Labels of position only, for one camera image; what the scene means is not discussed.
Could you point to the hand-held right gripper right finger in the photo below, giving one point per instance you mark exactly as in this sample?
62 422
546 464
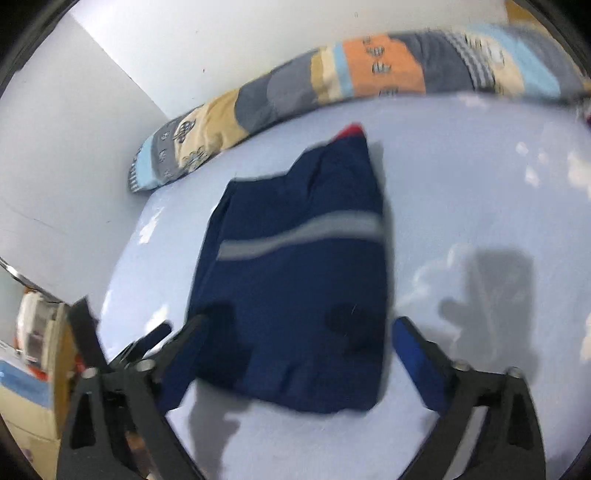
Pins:
415 360

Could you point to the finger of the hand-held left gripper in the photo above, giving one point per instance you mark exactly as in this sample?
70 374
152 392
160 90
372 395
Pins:
85 332
154 334

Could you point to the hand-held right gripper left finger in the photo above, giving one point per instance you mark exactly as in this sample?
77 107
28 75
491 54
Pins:
178 369

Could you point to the navy blue jacket red patch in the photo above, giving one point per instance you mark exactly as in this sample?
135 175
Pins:
295 295

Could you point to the white and orange object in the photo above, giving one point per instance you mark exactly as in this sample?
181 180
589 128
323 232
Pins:
37 327

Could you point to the beige wooden cabinet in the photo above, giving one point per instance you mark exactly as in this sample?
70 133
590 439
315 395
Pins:
27 424

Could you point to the light blue bed sheet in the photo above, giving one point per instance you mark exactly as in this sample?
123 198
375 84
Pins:
461 184

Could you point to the brown wooden board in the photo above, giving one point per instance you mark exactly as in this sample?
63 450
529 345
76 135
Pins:
519 9

